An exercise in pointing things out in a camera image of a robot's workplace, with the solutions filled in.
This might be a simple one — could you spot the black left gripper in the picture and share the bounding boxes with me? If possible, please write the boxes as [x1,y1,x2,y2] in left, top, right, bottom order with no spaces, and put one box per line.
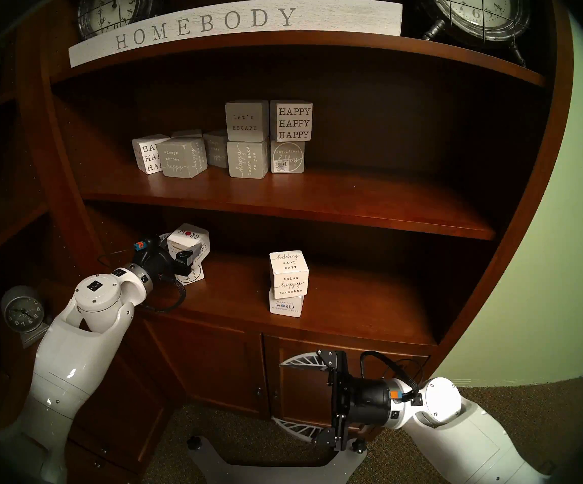
[133,232,207,287]

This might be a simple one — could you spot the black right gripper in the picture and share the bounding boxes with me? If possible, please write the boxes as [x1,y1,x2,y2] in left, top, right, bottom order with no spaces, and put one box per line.
[271,351,403,451]

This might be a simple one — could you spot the white GROW world cube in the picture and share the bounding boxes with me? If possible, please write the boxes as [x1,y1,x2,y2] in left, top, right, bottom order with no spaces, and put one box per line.
[167,223,210,267]
[269,289,304,318]

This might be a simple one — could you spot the white cube think happy thoughts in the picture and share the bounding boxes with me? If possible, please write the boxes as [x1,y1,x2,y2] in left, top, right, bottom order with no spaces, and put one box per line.
[270,251,310,299]

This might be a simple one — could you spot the brown wooden cabinet door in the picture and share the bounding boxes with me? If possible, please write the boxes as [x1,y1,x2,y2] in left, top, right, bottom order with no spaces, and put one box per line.
[264,334,431,436]
[140,312,272,418]

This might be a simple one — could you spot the white cube circled happy script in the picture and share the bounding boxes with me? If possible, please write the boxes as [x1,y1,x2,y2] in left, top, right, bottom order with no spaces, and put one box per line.
[173,264,205,285]

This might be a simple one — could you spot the grey cube always choose happy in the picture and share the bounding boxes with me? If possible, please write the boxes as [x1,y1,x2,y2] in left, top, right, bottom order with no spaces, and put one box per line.
[160,137,208,178]

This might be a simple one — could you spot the white HAPPY HAPPY HAPPY cube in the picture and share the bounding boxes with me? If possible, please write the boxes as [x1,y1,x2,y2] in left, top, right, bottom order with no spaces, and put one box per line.
[132,134,171,174]
[270,101,313,142]

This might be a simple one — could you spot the grey cube faint script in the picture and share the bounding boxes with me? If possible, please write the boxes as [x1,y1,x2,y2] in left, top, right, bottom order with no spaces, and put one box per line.
[203,130,229,168]

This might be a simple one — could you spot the grey cube happy looks good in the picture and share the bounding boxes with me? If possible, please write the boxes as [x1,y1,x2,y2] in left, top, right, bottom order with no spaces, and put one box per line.
[226,140,270,179]

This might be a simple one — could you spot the grey cube with barcode sticker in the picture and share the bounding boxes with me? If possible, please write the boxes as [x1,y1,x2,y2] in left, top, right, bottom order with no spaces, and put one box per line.
[270,139,306,174]

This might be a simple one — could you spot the grey cube let's escape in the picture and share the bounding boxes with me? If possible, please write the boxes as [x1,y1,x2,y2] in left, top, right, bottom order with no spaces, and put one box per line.
[225,101,270,143]

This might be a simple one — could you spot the brown wooden bookshelf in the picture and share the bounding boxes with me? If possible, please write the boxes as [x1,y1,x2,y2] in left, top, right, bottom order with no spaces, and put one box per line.
[17,0,574,438]

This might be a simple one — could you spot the small grey alarm clock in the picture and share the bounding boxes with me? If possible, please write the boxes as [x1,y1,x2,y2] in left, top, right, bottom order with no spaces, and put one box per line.
[1,285,56,348]

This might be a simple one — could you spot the dark wooden side shelf unit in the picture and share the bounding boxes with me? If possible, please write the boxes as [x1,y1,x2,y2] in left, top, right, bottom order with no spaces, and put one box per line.
[0,14,181,484]

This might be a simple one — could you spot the white HOMEBODY wooden sign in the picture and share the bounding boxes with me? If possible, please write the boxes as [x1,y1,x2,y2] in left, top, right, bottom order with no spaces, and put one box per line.
[69,0,403,68]

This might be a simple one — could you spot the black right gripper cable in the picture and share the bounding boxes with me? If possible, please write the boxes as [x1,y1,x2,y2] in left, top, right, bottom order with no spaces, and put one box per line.
[361,350,421,400]

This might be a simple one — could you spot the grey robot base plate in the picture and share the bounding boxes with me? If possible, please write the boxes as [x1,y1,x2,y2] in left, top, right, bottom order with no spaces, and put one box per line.
[187,435,368,484]

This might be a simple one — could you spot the round wire cage clock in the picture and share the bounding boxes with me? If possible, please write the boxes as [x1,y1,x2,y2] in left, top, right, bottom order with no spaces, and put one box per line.
[77,0,163,41]

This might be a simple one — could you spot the round wire clock with feet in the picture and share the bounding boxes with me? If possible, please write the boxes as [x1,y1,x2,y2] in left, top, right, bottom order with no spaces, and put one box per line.
[413,0,532,68]

